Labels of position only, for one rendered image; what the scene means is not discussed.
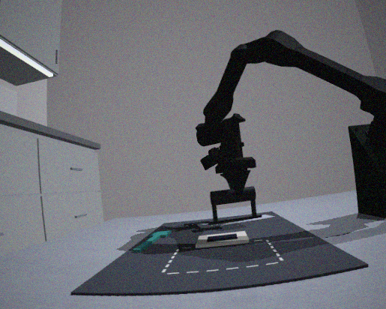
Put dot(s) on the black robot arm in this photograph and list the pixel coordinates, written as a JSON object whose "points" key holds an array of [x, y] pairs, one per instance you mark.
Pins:
{"points": [[281, 49]]}

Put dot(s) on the grey tile with dark square top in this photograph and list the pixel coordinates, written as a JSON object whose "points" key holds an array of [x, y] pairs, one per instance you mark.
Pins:
{"points": [[232, 238]]}

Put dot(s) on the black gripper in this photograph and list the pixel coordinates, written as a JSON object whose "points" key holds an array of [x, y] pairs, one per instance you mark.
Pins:
{"points": [[235, 171]]}

